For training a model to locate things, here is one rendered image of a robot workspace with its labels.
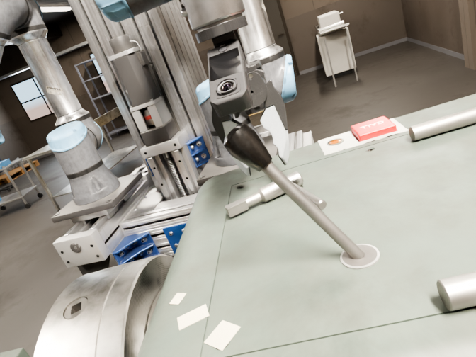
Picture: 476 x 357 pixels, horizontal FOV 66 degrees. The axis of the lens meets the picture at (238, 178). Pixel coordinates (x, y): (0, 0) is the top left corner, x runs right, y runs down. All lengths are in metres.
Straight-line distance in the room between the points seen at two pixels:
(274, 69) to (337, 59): 6.73
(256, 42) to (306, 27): 8.38
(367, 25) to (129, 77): 8.52
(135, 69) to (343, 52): 6.70
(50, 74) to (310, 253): 1.09
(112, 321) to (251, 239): 0.19
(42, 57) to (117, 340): 1.01
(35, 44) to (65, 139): 0.32
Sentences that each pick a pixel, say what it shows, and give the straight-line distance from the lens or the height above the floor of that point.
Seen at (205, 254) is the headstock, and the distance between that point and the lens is 0.45.
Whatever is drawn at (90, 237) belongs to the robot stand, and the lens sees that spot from 1.11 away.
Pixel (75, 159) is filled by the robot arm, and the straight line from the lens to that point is 1.19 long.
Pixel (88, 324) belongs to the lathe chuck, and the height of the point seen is 1.23.
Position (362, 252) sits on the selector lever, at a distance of 0.37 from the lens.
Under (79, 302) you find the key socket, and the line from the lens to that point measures 0.55.
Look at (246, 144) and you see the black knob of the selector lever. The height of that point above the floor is 1.39.
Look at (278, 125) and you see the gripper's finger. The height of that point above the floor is 1.35.
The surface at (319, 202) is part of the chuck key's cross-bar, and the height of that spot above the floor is 1.27.
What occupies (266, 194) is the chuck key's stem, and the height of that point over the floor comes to 1.27.
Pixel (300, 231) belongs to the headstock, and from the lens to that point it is 0.43.
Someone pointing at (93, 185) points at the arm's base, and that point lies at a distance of 1.20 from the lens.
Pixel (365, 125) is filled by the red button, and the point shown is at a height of 1.27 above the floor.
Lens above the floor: 1.48
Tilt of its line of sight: 21 degrees down
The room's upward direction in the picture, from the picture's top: 21 degrees counter-clockwise
